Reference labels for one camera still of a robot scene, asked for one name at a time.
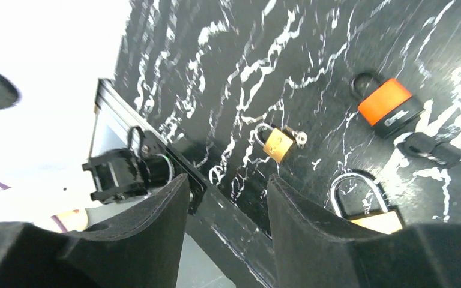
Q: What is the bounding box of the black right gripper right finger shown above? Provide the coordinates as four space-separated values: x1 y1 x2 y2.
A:
267 175 461 287

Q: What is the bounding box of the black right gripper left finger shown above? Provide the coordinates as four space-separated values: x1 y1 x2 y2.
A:
0 174 190 287

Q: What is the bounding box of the large brass padlock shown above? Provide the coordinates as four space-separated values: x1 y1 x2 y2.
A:
328 170 403 234

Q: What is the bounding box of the small brass padlock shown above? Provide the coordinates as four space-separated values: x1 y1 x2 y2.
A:
254 123 308 164

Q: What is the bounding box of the orange black padlock with keys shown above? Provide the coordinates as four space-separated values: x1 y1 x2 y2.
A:
349 70 461 168

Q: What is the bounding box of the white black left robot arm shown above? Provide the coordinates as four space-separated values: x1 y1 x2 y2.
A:
0 74 175 205

